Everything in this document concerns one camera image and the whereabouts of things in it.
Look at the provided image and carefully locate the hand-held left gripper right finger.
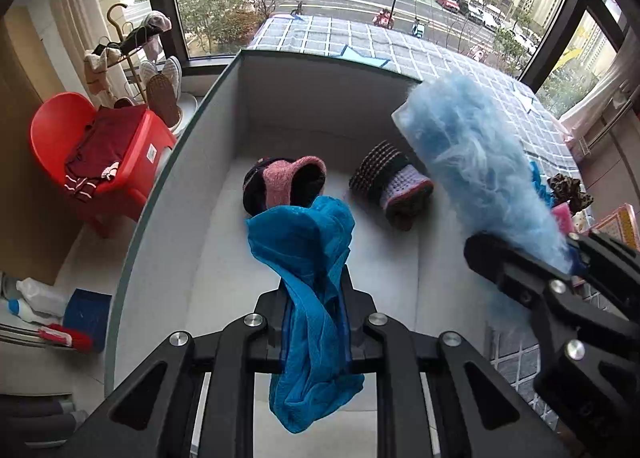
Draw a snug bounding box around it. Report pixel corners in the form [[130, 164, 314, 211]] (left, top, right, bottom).
[[341, 269, 571, 458]]

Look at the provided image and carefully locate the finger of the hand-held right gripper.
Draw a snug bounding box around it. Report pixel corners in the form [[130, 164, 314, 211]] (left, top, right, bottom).
[[567, 231, 640, 324], [464, 233, 640, 369]]

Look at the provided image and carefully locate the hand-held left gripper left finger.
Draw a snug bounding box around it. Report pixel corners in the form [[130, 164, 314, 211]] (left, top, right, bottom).
[[65, 287, 291, 458]]

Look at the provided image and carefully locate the thin blue cloth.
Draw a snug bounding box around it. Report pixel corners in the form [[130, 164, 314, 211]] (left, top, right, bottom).
[[245, 195, 366, 435]]

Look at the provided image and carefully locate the leopard print scrunchie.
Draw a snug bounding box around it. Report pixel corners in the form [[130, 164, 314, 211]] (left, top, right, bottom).
[[546, 174, 595, 214]]

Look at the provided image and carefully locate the blue plush cloth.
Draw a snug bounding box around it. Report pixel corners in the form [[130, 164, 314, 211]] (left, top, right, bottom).
[[527, 161, 556, 209]]

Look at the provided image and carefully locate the grey storage box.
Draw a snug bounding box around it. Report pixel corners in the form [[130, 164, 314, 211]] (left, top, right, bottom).
[[103, 48, 493, 458]]

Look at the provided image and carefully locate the light blue fluffy cloth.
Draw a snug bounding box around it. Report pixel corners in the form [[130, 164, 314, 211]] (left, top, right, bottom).
[[391, 72, 576, 339]]

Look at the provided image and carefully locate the purple brown knit sock roll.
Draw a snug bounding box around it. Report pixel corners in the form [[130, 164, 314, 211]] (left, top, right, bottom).
[[347, 139, 435, 231]]

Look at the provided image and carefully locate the pink red striped sock roll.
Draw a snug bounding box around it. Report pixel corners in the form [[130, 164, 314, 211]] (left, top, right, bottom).
[[242, 155, 328, 217]]

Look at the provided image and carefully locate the yellow pink cardboard box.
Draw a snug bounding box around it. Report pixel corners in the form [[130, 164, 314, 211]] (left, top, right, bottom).
[[572, 203, 640, 245]]

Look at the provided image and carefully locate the small pink sponge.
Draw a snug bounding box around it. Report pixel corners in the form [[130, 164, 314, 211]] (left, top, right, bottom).
[[550, 203, 575, 236]]

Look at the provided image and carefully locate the white curtain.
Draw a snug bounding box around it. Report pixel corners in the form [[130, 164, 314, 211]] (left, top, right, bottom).
[[560, 38, 640, 139]]

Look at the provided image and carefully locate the blue dustpan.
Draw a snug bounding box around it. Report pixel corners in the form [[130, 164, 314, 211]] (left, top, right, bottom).
[[62, 288, 113, 354]]

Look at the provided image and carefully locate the red brush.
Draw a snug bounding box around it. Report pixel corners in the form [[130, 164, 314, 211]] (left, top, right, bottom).
[[37, 323, 96, 351]]

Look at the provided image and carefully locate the white plastic bottle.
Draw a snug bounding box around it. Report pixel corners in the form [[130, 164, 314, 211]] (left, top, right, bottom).
[[15, 278, 68, 316]]

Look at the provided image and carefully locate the grey checkered tablecloth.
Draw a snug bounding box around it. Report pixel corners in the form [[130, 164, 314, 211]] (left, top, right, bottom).
[[247, 15, 601, 439]]

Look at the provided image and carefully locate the dark red clothing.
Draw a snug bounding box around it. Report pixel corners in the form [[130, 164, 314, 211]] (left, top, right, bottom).
[[64, 107, 151, 199]]

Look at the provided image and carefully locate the brown soled slipper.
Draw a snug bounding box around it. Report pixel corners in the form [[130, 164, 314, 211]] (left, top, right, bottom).
[[145, 73, 181, 128]]

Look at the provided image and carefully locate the blue capped white bottle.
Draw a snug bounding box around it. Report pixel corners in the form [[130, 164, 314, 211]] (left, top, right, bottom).
[[0, 298, 66, 326]]

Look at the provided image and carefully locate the red plastic chair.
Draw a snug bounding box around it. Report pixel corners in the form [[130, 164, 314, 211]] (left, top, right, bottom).
[[29, 92, 178, 239]]

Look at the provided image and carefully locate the beige slipper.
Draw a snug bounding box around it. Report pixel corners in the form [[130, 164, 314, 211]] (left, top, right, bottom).
[[82, 46, 121, 94]]

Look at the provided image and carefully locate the gold shoe rack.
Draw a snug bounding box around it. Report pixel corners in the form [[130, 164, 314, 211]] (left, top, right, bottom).
[[82, 3, 201, 134]]

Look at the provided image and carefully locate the pink cloth on rack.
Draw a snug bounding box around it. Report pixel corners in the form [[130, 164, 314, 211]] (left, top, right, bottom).
[[135, 11, 172, 62]]

